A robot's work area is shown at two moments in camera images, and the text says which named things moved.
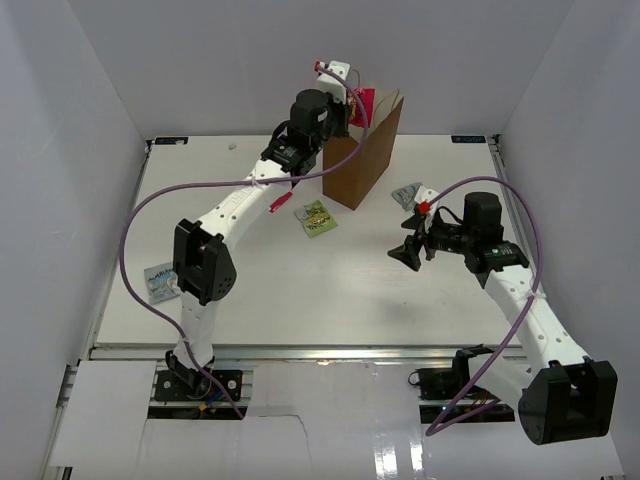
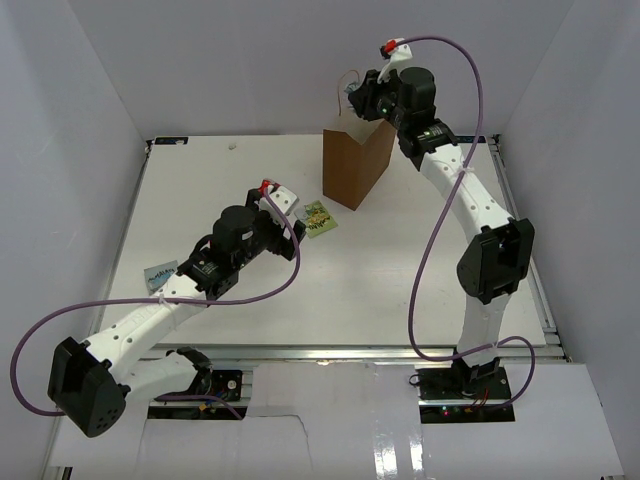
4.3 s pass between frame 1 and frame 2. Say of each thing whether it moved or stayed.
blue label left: stayed
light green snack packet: stayed
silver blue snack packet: stayed
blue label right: stayed
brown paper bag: stayed
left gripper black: moved
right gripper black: moved
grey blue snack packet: moved
